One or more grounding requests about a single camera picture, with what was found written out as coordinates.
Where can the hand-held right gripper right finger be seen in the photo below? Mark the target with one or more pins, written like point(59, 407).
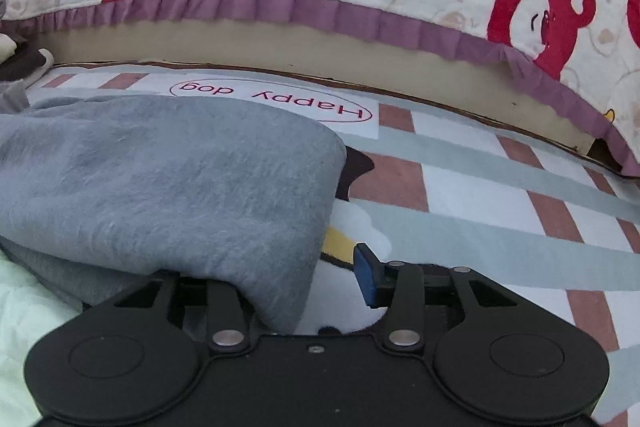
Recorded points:
point(366, 277)

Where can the dark brown cloth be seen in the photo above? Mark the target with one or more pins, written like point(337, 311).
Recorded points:
point(22, 59)

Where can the checked printed blanket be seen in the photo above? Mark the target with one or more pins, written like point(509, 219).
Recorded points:
point(475, 207)

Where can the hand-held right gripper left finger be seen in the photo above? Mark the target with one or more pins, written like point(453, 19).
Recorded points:
point(222, 312)

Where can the light green cloth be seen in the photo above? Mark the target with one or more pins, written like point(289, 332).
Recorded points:
point(27, 337)

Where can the grey fleece garment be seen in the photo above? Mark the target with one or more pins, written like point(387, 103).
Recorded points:
point(175, 187)

